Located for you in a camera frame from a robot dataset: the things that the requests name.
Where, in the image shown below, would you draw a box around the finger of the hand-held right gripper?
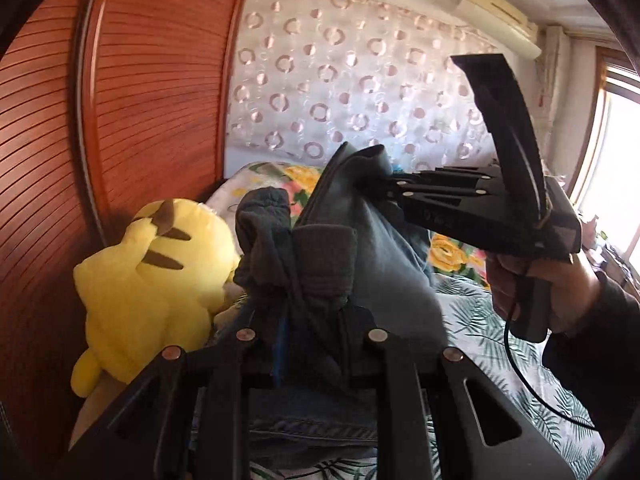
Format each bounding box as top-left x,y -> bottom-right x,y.
415,165 -> 498,184
385,175 -> 506,252

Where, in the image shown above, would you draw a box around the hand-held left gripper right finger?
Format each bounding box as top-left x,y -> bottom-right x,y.
345,305 -> 577,480

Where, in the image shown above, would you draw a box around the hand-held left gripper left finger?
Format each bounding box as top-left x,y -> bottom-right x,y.
60,307 -> 291,480

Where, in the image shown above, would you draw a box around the dark grey pants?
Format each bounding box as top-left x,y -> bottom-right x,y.
234,142 -> 447,396

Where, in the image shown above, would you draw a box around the person's right forearm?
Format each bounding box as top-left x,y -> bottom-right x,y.
542,270 -> 640,456

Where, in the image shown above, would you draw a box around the person's right hand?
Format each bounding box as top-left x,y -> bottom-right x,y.
487,251 -> 607,336

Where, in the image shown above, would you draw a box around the floral blanket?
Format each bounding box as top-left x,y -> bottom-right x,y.
205,160 -> 493,291

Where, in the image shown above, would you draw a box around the blue denim jeans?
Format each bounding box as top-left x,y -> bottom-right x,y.
190,387 -> 381,468

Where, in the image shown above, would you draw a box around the palm leaf bed sheet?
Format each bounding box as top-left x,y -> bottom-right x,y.
250,275 -> 606,480

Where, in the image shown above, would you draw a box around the window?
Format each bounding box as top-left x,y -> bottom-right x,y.
567,45 -> 640,261

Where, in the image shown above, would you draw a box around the white lace window curtain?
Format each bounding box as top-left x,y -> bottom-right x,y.
537,25 -> 573,161

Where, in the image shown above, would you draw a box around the circle pattern curtain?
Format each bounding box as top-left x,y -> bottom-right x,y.
222,0 -> 506,181

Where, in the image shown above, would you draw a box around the yellow plush toy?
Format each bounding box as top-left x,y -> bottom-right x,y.
70,199 -> 251,398

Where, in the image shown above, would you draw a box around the white air conditioner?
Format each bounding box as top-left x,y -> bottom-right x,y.
452,0 -> 543,58

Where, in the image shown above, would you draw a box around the wooden slatted wardrobe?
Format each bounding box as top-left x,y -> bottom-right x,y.
0,0 -> 256,461

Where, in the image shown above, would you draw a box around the black cable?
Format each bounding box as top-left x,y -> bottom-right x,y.
504,260 -> 598,431

